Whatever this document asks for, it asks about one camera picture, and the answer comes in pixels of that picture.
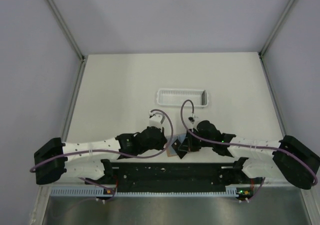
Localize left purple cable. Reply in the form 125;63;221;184
29;109;175;203

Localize grey slotted cable duct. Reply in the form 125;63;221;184
50;184;253;198

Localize purple cable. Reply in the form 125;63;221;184
180;99;318;203
29;109;175;203

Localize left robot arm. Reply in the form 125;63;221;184
30;126;172;185

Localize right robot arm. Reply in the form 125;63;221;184
182;118;320;190

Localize aluminium frame post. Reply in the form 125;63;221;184
258;0;308;58
37;0;87;61

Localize brown leather card holder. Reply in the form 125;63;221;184
166;133;201;159

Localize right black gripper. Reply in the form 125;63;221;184
178;128;214;152

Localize right aluminium frame post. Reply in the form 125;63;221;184
258;0;308;58

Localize left aluminium frame post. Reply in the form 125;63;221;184
37;0;87;61

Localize white plastic basket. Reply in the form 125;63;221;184
156;88;210;109

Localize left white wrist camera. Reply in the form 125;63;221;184
149;111;166;130

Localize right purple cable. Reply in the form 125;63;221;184
180;99;318;203

